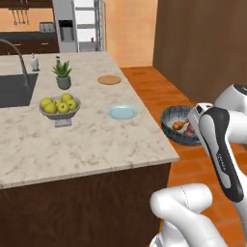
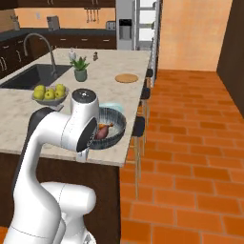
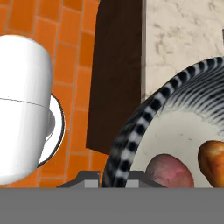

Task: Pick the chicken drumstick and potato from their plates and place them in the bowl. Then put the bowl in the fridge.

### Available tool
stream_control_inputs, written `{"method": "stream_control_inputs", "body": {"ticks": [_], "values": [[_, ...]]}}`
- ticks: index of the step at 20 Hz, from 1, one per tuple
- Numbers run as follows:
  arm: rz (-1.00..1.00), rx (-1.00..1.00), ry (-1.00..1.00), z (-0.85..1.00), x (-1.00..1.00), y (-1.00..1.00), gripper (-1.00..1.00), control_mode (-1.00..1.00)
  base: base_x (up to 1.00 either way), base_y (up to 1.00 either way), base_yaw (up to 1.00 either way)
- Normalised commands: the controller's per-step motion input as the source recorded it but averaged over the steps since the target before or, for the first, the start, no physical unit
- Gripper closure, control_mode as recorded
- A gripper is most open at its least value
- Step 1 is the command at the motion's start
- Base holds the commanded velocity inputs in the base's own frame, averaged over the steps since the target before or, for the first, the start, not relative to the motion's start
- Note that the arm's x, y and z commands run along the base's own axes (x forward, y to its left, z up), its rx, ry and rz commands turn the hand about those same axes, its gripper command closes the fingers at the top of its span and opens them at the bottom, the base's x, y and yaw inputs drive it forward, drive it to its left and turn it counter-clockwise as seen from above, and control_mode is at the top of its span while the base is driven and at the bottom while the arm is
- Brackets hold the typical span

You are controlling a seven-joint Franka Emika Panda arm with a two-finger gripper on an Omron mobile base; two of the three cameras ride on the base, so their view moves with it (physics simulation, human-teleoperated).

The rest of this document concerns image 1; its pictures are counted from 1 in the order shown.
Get silver fridge door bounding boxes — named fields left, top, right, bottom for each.
left=94, top=0, right=107, bottom=52

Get dark grey sink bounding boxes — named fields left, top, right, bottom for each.
left=0, top=72, right=40, bottom=109

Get white soap dispenser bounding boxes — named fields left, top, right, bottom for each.
left=30, top=52, right=41, bottom=72

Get green succulent plant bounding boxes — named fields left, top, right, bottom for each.
left=51, top=60, right=73, bottom=79

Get silver toaster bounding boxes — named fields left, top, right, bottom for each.
left=39, top=21, right=57, bottom=34

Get grey pedestal fruit bowl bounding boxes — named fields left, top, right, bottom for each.
left=39, top=96, right=82, bottom=128

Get dark wooden island cabinet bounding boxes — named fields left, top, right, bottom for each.
left=0, top=161, right=172, bottom=247

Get dark blue patterned bowl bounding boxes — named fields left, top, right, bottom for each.
left=160, top=104, right=203, bottom=148

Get brown chicken drumstick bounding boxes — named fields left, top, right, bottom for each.
left=172, top=118, right=190, bottom=131

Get silver fridge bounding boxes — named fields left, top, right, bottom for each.
left=51, top=0, right=107, bottom=54

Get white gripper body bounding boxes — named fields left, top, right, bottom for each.
left=187, top=107, right=207, bottom=148

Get light blue plate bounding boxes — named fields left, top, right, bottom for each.
left=106, top=104, right=139, bottom=122

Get dark wooden wall cupboards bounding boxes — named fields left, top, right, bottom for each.
left=0, top=0, right=54, bottom=10

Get grey curved tap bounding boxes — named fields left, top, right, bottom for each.
left=0, top=38, right=31, bottom=88

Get grey-green plant pot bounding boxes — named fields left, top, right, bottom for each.
left=56, top=74, right=72, bottom=91

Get dark wooden base cupboards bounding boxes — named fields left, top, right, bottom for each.
left=0, top=31, right=61, bottom=56

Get green apple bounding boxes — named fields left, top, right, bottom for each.
left=56, top=101, right=70, bottom=114
left=60, top=93, right=74, bottom=103
left=66, top=98, right=79, bottom=112
left=40, top=96, right=54, bottom=110
left=43, top=102, right=59, bottom=115

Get round wooden plate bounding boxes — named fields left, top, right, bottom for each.
left=96, top=74, right=123, bottom=86

